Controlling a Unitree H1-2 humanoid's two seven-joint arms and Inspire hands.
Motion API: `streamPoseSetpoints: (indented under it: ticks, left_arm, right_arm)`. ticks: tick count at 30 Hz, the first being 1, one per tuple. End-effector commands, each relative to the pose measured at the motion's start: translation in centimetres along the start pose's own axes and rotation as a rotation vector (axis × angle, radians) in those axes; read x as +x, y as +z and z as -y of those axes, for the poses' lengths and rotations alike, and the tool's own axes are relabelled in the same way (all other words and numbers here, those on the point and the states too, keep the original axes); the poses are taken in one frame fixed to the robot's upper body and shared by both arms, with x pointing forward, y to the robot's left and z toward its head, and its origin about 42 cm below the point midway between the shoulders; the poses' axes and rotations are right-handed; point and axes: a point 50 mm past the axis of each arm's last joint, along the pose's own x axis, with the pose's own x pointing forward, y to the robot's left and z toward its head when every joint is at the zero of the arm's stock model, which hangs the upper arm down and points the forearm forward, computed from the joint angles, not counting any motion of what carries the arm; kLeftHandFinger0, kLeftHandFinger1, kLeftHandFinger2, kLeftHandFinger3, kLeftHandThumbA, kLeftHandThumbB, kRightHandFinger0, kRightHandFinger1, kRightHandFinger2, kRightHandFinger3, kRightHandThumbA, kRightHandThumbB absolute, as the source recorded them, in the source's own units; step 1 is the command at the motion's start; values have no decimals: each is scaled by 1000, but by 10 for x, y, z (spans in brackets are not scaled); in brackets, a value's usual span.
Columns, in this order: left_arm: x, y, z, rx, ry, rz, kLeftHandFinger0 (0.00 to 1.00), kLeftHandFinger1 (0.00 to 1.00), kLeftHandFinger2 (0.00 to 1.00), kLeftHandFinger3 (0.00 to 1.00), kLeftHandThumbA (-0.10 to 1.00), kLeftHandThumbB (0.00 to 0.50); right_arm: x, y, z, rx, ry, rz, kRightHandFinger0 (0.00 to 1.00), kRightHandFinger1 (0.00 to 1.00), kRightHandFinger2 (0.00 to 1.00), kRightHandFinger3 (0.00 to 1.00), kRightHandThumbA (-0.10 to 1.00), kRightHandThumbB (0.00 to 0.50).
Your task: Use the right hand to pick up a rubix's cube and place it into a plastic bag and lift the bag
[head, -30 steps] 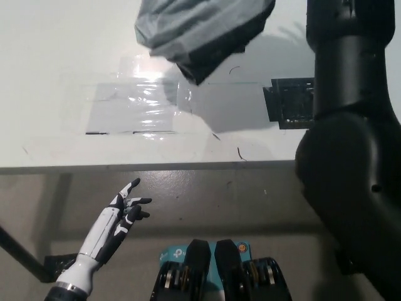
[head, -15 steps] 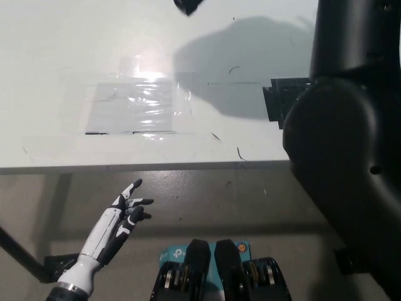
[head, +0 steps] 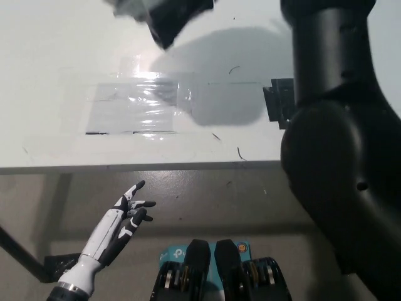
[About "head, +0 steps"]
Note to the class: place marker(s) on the teal TP-Link box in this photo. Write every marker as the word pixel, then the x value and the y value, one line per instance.
pixel 170 255

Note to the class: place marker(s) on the white and black left hand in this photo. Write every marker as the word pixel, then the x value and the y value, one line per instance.
pixel 106 235

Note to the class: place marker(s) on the black table foot plate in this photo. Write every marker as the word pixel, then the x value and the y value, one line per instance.
pixel 58 266

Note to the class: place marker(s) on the black ribbed body block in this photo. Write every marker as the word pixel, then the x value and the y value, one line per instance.
pixel 199 257
pixel 225 257

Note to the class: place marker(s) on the black table leg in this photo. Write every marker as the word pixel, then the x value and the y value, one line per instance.
pixel 22 251

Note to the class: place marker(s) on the black ribbed left body block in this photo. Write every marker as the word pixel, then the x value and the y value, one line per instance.
pixel 199 257

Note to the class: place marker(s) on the black ribbed right body block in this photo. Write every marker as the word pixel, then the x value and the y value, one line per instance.
pixel 225 257

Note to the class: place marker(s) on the clear plastic tape sheet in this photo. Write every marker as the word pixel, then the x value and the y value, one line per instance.
pixel 125 106

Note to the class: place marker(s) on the grey plastic bag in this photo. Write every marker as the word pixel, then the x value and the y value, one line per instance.
pixel 166 25

